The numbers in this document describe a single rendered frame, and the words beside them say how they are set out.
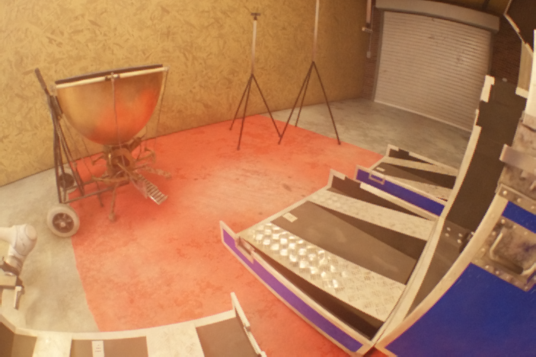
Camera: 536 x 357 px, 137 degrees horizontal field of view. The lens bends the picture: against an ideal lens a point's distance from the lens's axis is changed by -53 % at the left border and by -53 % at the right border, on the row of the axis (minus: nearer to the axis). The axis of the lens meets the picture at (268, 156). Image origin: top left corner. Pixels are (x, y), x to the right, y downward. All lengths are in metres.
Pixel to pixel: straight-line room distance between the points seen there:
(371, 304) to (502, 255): 0.50
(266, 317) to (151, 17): 2.47
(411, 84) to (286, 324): 6.06
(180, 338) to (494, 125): 1.54
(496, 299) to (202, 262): 1.02
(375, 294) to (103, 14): 2.64
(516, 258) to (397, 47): 6.23
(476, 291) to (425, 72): 6.02
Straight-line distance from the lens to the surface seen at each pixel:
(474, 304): 0.53
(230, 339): 0.86
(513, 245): 0.47
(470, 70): 6.37
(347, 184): 1.52
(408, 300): 0.88
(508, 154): 0.36
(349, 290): 0.86
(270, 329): 0.89
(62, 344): 1.06
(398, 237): 1.21
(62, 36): 2.33
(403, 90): 6.39
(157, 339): 0.89
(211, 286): 0.98
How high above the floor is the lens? 0.83
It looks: 25 degrees down
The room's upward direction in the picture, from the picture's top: 4 degrees clockwise
